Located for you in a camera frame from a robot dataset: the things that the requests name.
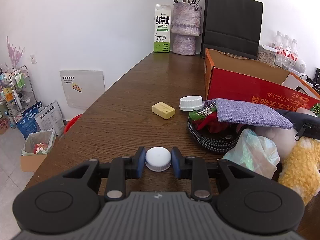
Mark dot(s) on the red cardboard box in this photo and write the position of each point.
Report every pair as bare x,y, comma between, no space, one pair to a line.
250,87

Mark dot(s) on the white ribbed jar lid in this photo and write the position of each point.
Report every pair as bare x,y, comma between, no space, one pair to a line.
190,103

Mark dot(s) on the metal storage rack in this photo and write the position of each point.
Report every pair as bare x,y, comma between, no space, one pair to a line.
15,92

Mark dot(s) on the white wall socket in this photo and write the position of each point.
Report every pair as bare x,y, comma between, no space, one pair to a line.
33,58

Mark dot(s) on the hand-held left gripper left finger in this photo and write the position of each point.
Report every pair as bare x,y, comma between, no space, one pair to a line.
141,161

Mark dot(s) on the yellow rectangular block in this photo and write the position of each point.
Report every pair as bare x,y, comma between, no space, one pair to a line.
163,110

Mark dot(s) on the wooden desktop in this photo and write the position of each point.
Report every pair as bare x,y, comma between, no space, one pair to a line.
125,100

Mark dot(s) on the black paper bag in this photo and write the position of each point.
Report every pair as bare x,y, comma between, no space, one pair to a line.
232,22

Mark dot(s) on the red label water bottle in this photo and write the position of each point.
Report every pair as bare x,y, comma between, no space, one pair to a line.
286,46
278,42
294,50

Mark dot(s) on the white round speaker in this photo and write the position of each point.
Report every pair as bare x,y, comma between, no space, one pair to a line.
301,66

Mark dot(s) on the pink wall sticker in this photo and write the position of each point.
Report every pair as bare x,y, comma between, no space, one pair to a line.
15,53

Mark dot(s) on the white wall panel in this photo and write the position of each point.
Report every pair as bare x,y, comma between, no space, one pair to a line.
82,90

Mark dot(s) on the blue pet food bag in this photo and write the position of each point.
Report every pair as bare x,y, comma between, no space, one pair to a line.
27,120

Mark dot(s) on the purple fabric pouch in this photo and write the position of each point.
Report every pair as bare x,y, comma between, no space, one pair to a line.
245,113

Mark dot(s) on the navy zipper pouch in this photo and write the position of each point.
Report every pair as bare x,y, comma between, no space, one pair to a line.
308,128

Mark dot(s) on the cardboard trash bin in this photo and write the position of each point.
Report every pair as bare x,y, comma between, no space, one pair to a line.
32,160

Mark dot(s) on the purple stone vase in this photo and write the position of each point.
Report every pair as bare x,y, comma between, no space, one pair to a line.
185,27

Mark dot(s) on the clear seed container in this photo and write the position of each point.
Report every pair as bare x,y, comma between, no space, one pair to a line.
267,56

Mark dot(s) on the iridescent plastic bag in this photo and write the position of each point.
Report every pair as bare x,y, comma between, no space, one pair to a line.
252,152

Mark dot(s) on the red stool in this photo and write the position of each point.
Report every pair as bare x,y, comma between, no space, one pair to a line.
72,123

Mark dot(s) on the white pet food bag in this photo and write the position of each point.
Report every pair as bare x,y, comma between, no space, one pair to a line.
50,120

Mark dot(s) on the red fabric rose clip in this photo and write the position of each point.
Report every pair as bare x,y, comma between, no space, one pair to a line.
212,125

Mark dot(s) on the white green milk carton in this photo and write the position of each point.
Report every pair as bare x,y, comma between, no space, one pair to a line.
162,30

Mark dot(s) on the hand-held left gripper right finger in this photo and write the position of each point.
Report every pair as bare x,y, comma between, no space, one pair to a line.
175,163

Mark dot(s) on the yellow and white plush toy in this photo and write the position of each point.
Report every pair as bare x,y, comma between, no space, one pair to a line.
300,167

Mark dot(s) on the white bottle cap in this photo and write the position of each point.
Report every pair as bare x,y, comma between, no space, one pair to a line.
158,158

